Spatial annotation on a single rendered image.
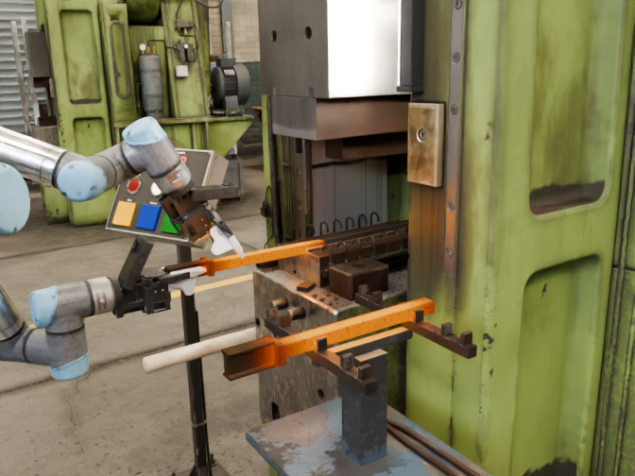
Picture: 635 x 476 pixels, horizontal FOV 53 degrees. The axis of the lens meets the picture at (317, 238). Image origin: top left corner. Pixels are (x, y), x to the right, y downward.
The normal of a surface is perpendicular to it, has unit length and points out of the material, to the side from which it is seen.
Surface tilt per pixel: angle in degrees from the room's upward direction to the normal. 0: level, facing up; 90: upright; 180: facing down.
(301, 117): 90
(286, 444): 0
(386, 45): 90
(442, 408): 90
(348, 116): 90
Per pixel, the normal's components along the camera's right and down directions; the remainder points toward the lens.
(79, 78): 0.47, 0.21
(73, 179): -0.04, 0.27
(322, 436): -0.02, -0.96
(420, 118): -0.83, 0.17
